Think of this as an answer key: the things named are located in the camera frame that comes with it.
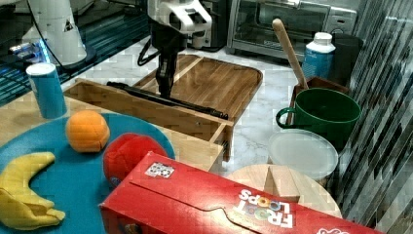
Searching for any yellow plush banana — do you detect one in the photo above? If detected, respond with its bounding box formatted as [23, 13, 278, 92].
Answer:
[0, 152, 65, 230]

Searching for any orange plush fruit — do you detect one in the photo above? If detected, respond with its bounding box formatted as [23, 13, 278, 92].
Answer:
[65, 110, 110, 153]

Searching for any round wooden lid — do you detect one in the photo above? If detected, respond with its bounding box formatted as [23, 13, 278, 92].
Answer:
[228, 164, 342, 218]

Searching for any black silver toaster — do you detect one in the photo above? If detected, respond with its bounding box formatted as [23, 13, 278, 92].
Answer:
[188, 0, 228, 52]

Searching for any red plush apple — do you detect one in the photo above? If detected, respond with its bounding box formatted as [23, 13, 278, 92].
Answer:
[102, 133, 168, 187]

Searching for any wooden serving tray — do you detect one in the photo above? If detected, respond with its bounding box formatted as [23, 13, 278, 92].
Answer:
[132, 53, 264, 126]

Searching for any dark brown wooden holder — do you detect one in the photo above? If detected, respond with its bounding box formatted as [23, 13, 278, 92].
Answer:
[276, 77, 355, 130]

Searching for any blue round plate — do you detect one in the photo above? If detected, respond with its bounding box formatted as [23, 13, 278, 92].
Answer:
[0, 112, 176, 234]

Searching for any blue bottle white cap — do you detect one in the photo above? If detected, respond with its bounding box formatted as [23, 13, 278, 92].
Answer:
[302, 32, 336, 79]

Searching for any red Froot Loops box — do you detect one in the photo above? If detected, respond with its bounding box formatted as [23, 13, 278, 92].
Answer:
[100, 152, 383, 234]

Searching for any black canister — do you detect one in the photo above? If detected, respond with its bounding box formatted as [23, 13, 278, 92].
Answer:
[328, 33, 363, 86]

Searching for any wooden drawer with black handle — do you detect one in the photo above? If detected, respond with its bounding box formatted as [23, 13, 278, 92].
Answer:
[63, 79, 233, 162]

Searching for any white plastic lid container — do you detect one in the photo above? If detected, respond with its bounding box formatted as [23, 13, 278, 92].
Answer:
[268, 129, 338, 186]

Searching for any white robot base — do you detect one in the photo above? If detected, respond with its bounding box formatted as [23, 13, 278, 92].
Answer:
[9, 0, 95, 70]

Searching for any blue can with white lid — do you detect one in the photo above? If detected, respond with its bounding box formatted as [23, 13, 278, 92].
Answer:
[26, 62, 67, 119]

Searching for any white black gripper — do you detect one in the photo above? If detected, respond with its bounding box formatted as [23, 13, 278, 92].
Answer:
[147, 0, 212, 98]

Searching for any silver toaster oven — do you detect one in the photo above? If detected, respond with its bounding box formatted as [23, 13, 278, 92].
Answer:
[227, 0, 358, 59]

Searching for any green mug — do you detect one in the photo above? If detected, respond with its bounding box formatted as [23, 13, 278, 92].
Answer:
[276, 88, 361, 151]

